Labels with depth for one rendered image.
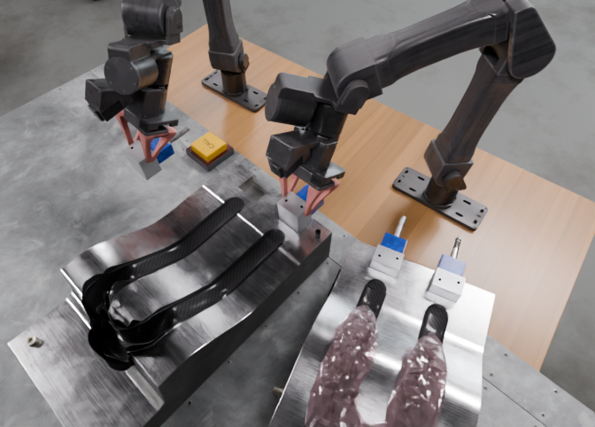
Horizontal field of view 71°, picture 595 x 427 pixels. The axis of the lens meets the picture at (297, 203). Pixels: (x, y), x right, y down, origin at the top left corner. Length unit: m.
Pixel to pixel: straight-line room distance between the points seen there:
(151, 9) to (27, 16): 2.88
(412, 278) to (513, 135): 1.75
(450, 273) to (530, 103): 2.01
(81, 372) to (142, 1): 0.58
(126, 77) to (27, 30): 2.76
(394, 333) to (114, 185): 0.67
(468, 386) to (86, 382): 0.57
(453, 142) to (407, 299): 0.29
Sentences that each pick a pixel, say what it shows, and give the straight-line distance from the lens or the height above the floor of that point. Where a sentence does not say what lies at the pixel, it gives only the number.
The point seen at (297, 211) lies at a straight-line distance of 0.73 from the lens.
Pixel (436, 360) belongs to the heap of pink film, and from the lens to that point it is 0.69.
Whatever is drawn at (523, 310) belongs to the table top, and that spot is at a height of 0.80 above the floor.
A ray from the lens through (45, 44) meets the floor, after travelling 3.24.
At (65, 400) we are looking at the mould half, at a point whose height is 0.86.
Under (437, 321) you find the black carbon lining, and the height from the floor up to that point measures 0.85.
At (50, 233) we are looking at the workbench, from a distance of 1.01.
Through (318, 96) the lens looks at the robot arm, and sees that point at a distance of 0.62.
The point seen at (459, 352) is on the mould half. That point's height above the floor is 0.86.
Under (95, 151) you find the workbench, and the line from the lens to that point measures 1.12.
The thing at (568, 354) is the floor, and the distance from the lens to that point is 1.87.
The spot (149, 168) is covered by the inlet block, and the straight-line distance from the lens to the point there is 0.85.
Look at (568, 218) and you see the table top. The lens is 1.06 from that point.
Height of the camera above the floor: 1.53
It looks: 54 degrees down
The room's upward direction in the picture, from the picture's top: straight up
